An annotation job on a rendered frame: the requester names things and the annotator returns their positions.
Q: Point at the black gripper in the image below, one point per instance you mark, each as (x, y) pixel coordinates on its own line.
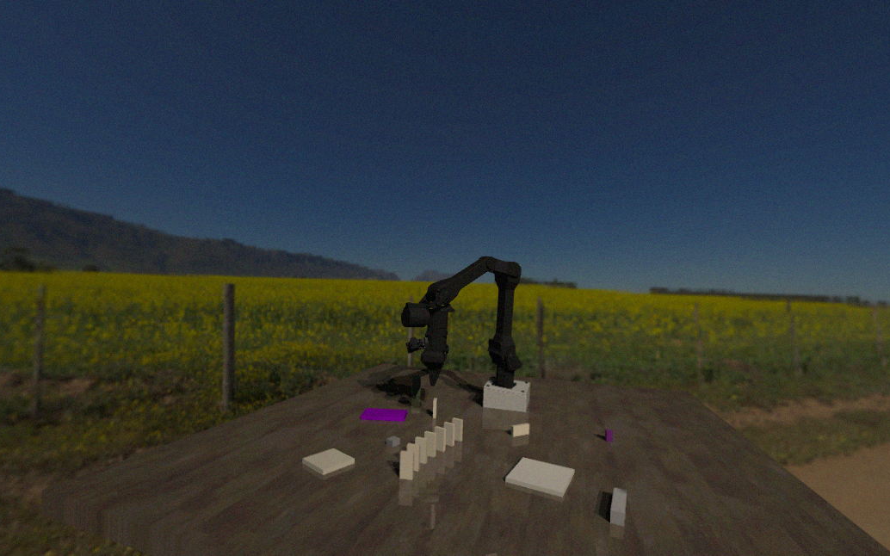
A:
(434, 357)

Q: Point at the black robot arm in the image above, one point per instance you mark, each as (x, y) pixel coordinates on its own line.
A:
(502, 348)

